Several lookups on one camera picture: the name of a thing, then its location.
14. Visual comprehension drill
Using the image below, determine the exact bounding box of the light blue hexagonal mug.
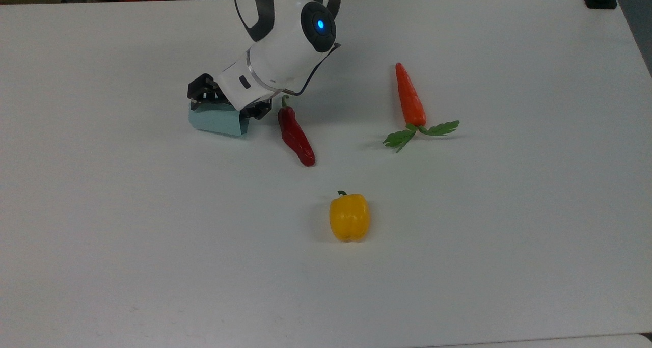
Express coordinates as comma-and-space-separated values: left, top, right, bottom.
188, 99, 251, 137

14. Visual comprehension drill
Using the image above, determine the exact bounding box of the yellow bell pepper toy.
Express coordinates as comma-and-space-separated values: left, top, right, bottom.
329, 190, 371, 243

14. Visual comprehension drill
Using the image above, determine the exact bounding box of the orange carrot toy with leaves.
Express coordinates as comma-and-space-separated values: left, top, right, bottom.
383, 62, 460, 153

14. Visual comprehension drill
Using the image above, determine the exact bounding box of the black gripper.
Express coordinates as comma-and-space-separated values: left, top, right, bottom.
187, 73, 271, 120

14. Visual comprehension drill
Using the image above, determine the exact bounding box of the red chili pepper toy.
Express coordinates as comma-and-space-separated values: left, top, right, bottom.
278, 95, 316, 167

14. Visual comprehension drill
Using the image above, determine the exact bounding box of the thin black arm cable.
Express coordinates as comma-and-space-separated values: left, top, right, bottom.
293, 42, 341, 96

